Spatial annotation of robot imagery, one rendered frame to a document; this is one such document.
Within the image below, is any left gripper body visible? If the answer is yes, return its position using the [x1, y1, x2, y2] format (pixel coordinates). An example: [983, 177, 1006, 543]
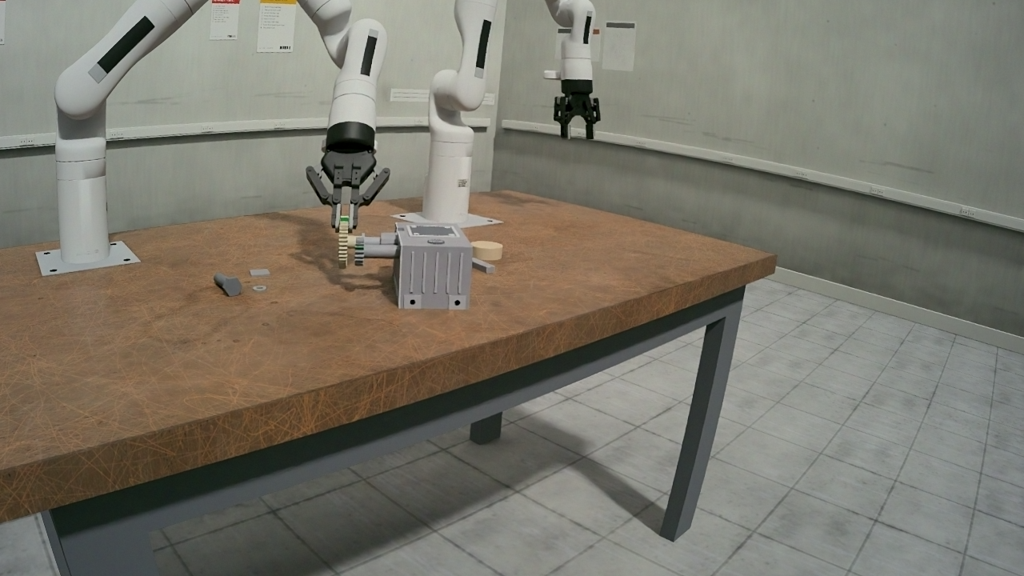
[561, 79, 593, 115]

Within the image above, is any grey engine case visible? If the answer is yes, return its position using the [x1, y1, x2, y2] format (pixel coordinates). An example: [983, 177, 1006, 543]
[355, 222, 473, 310]

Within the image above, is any grey rectangular bar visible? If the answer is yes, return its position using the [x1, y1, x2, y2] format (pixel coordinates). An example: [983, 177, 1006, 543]
[472, 258, 495, 274]

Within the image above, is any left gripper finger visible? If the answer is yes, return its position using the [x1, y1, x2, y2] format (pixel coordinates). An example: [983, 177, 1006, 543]
[581, 98, 601, 139]
[554, 96, 582, 140]

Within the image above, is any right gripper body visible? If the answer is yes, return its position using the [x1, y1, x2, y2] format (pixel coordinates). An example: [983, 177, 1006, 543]
[321, 121, 377, 187]

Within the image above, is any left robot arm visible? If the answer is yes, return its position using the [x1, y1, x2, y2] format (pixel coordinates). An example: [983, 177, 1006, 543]
[422, 0, 596, 222]

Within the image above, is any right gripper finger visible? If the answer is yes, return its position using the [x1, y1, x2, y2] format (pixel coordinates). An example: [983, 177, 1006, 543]
[306, 158, 344, 233]
[348, 158, 390, 234]

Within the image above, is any grey hex bolt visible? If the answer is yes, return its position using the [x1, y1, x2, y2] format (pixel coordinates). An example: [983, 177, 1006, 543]
[214, 273, 242, 296]

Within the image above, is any beige short cylinder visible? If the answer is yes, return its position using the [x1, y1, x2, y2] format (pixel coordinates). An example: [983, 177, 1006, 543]
[471, 241, 502, 260]

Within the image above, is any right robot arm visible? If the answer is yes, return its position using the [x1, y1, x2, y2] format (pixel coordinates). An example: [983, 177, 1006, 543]
[54, 0, 388, 263]

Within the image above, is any cream gear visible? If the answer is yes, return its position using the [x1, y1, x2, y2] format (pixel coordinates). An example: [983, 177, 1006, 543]
[338, 216, 381, 269]

